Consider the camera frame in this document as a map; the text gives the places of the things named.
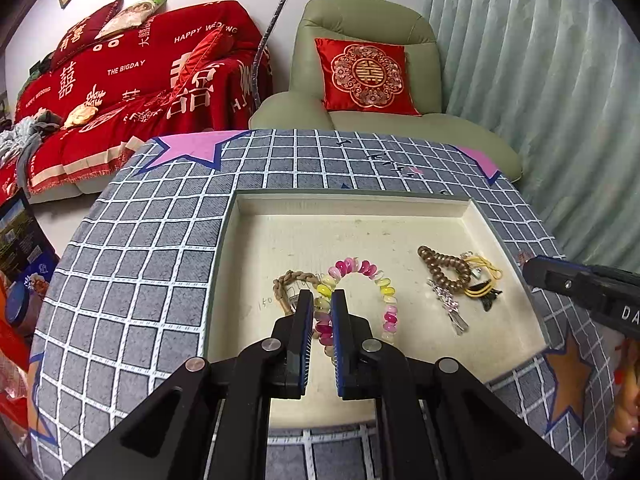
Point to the red covered sofa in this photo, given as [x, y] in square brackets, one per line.
[135, 90]

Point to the blue round can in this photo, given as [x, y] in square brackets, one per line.
[27, 297]

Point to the silver rhinestone hair clip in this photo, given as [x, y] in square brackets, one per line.
[447, 305]

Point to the red orange bags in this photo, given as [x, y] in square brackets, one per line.
[12, 360]

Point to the black hair claw clip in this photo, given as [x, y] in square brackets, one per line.
[490, 301]

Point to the pale green curtain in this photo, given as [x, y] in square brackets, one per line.
[540, 85]

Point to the green jewelry tray cream lining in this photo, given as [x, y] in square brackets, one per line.
[380, 230]

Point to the dark printed box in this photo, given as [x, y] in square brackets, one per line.
[20, 235]

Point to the green armchair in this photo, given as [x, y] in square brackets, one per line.
[370, 15]

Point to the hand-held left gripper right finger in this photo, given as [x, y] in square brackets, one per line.
[340, 345]

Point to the grey checked tablecloth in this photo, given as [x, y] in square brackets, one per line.
[150, 260]

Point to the cream printed pillow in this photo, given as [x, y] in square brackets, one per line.
[132, 14]

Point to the red embroidered cushion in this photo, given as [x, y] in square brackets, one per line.
[367, 75]

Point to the grey knitted clothes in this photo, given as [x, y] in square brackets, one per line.
[25, 132]

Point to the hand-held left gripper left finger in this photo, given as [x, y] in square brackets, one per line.
[304, 340]

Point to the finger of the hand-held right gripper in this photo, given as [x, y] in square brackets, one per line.
[610, 272]
[550, 275]

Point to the person's right hand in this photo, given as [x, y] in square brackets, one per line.
[627, 400]

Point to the cream crumpled cloth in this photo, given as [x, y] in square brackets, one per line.
[79, 115]

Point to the red printed pillow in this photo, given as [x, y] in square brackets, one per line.
[82, 35]

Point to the red satin pillow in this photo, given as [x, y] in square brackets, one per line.
[200, 65]

